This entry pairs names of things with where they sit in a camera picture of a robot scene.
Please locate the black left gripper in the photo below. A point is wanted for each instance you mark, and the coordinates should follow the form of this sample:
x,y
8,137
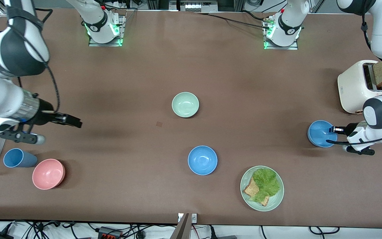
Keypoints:
x,y
350,127

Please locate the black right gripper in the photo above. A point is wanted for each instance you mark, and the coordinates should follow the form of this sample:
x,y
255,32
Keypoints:
x,y
45,114

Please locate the blue bowl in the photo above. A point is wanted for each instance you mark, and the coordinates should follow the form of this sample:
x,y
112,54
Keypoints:
x,y
202,160
320,134

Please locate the green bowl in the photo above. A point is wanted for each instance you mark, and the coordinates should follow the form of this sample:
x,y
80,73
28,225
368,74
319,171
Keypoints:
x,y
185,104

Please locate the pink bowl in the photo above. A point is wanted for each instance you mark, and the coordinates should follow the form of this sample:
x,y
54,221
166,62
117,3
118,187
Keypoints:
x,y
48,174

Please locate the white toaster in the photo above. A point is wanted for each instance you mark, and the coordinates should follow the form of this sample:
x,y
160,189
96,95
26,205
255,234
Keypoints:
x,y
351,86

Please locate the blue plastic cup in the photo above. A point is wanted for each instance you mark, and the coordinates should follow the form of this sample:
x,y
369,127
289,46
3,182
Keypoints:
x,y
18,158

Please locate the green lettuce leaf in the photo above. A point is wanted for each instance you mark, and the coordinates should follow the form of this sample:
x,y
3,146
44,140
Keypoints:
x,y
267,182

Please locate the green plate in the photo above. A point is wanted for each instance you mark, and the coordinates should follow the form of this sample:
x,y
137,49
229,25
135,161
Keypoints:
x,y
274,202

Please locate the black power strip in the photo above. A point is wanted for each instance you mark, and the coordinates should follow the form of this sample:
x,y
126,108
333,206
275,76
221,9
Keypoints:
x,y
109,234

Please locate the grey metal strut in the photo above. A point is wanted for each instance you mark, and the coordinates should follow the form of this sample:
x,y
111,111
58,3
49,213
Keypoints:
x,y
181,230

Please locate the grey control box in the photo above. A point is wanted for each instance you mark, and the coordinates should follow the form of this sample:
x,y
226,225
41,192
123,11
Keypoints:
x,y
194,6

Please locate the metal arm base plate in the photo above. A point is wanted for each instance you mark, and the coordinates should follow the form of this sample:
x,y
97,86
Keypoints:
x,y
104,44
282,48

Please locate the white table edge bracket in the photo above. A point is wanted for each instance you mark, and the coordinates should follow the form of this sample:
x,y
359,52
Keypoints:
x,y
194,218

